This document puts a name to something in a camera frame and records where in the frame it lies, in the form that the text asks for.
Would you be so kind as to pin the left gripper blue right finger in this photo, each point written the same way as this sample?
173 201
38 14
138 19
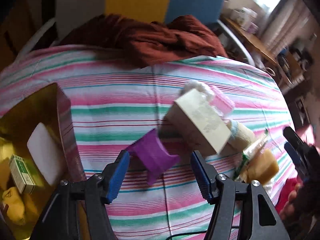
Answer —
218 190

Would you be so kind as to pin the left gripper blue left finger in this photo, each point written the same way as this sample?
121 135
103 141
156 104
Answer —
100 190

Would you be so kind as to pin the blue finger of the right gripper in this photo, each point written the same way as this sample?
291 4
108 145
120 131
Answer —
295 157
295 141

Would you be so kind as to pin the thick yellow sponge block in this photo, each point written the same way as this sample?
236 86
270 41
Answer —
262 168

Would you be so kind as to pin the cream knitted sock roll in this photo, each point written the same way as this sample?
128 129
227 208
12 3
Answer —
241 136

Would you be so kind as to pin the purple wrapper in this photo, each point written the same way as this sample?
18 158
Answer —
153 155

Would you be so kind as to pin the pink plastic bottle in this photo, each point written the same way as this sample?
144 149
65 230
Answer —
222 104

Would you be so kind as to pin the white foam block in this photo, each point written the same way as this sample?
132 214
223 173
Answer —
47 154

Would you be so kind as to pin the small green white carton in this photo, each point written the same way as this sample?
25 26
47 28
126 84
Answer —
21 175

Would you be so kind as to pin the yellow snack bag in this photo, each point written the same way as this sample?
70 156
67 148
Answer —
13 206

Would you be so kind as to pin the small white plastic wad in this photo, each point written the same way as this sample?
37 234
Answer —
201 87

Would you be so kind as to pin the person right hand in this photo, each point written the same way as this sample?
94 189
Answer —
285 206

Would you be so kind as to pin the red garment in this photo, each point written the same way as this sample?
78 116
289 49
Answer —
301 209

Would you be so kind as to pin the striped bed sheet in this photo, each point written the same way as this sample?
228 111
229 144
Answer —
113 104

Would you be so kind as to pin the cluttered chair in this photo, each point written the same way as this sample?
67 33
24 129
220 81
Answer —
294 61

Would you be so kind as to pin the white cardboard box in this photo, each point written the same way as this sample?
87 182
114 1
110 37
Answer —
192 118

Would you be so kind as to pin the wooden bedside table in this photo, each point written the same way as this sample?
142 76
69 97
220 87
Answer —
250 40

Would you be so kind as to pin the gold lined red box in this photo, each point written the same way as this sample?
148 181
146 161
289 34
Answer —
51 107

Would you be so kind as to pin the pink patterned curtain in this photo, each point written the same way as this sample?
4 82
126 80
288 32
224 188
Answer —
289 20

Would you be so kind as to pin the white boxes on table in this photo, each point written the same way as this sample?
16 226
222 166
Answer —
245 18

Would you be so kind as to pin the dark red blanket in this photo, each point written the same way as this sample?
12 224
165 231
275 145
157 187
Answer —
148 43

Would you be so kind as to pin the grey bed side rail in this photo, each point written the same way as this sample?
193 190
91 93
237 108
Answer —
236 42

